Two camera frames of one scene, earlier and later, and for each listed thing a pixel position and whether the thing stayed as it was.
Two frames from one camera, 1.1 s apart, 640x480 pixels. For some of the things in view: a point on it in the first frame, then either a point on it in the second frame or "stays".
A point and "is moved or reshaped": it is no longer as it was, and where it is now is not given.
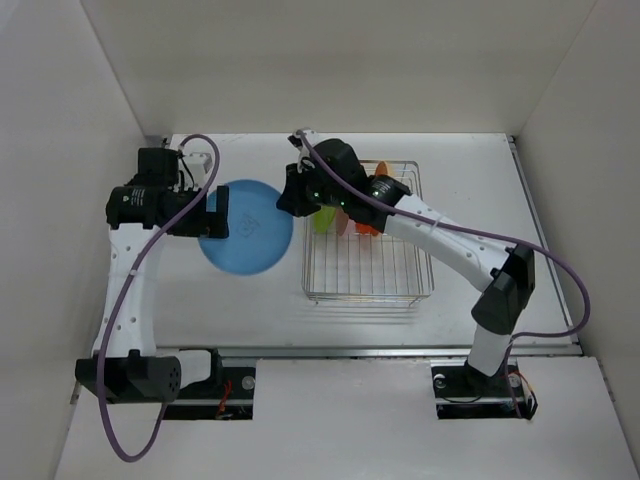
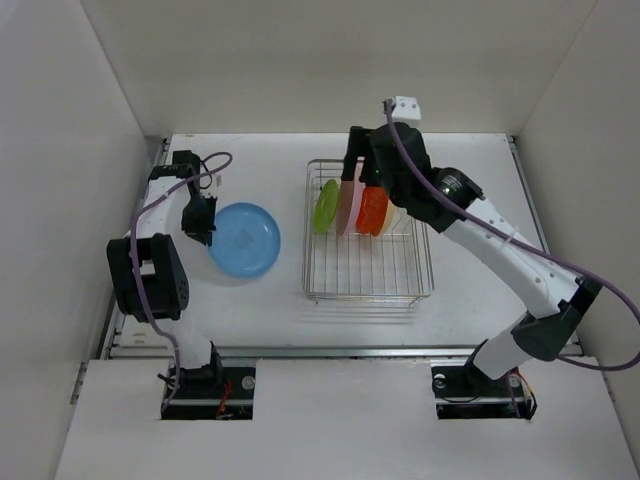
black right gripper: [292, 198] → [358, 144]
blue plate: [259, 234] is moved or reshaped
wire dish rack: [365, 269] stays
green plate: [322, 218] stays
